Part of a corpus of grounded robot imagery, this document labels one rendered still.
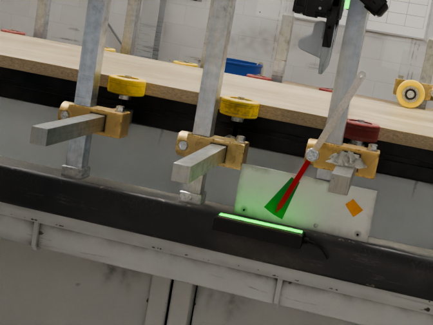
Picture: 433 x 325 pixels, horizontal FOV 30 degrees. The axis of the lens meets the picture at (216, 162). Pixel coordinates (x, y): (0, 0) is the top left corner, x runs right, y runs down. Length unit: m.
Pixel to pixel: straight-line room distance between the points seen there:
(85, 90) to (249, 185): 0.38
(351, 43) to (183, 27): 7.85
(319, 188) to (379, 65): 7.24
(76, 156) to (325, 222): 0.51
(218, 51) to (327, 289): 0.50
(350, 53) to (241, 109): 0.27
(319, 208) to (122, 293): 0.62
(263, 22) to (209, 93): 7.48
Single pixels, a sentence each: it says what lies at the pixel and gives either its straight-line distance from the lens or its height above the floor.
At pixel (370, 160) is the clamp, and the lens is 1.52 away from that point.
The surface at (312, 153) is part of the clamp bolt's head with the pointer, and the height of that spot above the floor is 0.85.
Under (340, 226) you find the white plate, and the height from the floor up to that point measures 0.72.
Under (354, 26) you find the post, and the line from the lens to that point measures 1.51.
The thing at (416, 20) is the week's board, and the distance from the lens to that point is 8.70.
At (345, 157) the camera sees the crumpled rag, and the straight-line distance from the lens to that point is 1.37.
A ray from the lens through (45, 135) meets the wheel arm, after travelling 1.37.
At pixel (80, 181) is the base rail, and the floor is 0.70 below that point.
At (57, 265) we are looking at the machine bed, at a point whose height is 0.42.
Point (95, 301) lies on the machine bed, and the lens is 1.99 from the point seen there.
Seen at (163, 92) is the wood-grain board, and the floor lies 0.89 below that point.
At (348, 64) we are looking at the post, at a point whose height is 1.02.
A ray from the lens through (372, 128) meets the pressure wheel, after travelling 1.63.
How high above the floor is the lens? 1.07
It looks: 10 degrees down
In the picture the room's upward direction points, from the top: 10 degrees clockwise
